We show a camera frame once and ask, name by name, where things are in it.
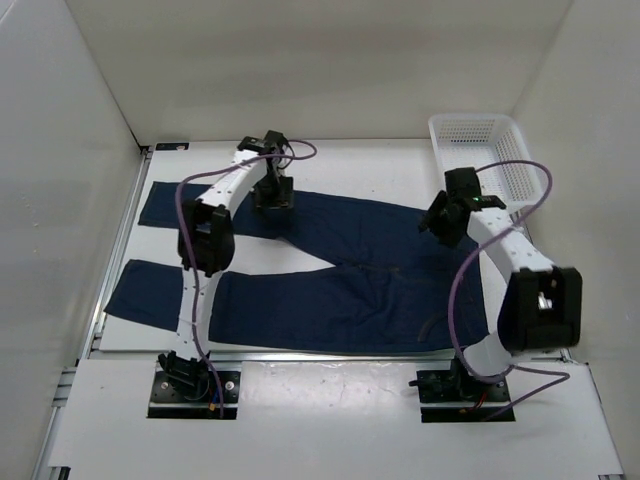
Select small dark corner label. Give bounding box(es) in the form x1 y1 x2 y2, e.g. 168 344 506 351
155 142 190 151

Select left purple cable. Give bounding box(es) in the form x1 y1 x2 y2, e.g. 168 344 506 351
175 139 320 419

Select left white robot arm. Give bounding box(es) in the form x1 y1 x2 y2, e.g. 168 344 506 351
159 130 294 402

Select purple cable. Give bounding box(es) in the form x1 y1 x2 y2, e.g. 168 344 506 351
175 139 320 419
448 159 571 420

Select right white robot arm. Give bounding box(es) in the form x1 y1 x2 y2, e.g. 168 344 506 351
419 167 583 400

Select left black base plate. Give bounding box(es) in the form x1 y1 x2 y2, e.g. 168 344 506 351
147 370 241 420

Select dark blue denim trousers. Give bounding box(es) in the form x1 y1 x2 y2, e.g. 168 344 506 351
103 180 491 355

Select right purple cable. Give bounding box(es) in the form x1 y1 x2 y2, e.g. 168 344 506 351
448 159 571 420

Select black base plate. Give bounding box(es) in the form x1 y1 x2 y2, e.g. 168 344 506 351
408 370 515 424
147 370 241 420

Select aluminium frame rail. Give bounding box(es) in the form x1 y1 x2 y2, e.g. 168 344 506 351
34 140 625 479

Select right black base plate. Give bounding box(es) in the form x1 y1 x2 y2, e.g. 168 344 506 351
408 370 515 424

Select white perforated plastic basket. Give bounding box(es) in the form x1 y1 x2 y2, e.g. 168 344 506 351
428 113 543 214

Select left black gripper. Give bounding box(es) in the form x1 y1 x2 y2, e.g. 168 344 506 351
248 172 292 223

